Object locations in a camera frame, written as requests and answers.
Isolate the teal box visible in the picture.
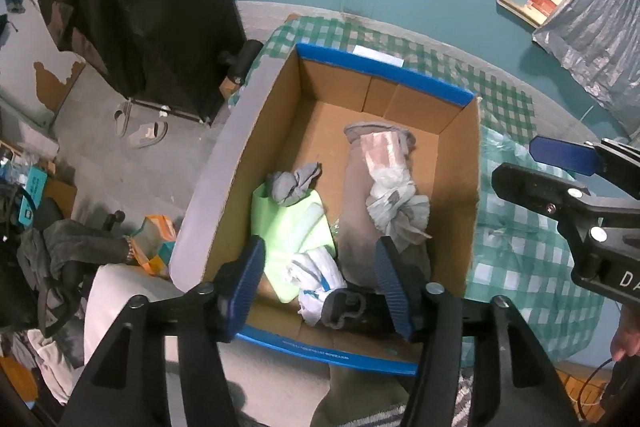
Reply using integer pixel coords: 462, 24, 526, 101
17, 166, 48, 225

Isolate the taupe cloth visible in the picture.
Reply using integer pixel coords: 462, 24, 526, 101
337, 122, 433, 293

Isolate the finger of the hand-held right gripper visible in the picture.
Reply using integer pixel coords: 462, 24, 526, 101
529, 136, 640, 198
491, 163, 640, 234

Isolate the grey plastic sheet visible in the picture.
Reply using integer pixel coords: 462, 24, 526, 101
531, 0, 640, 135

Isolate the light grey sock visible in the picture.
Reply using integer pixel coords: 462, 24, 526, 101
265, 162, 323, 208

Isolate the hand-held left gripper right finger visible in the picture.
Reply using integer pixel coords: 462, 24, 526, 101
374, 237, 581, 427

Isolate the green checkered tablecloth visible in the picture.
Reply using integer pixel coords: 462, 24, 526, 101
245, 14, 606, 368

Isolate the pink patterned cloth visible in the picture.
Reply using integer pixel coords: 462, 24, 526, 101
357, 129, 418, 172

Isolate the office chair with clothes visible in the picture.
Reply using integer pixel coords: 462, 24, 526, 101
0, 179, 133, 338

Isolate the orange and teal bag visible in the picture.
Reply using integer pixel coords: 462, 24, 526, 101
131, 214, 178, 278

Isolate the white cushion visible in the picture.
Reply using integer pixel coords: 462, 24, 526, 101
80, 264, 191, 368

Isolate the person's right hand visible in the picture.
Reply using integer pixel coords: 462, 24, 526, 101
611, 314, 640, 363

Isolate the white paper sheet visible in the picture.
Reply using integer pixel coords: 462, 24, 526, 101
352, 46, 406, 68

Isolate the white and blue sock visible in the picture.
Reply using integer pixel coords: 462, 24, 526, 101
285, 247, 348, 328

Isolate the grey slipper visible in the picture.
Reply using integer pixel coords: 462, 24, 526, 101
127, 121, 170, 150
112, 101, 133, 138

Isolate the black cable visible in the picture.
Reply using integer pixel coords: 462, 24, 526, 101
575, 356, 621, 415

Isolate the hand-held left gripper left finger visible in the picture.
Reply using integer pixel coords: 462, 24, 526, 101
60, 234, 267, 427

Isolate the wooden board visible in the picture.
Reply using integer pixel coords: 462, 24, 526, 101
495, 0, 566, 30

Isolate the white and grey cloth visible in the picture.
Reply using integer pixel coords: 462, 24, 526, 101
365, 167, 433, 253

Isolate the cardboard box with blue edges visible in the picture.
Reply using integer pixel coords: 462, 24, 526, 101
169, 43, 482, 378

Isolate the dark grey sock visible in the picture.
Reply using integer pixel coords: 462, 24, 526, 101
320, 289, 396, 338

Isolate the light green cloth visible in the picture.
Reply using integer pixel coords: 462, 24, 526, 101
250, 187, 336, 305

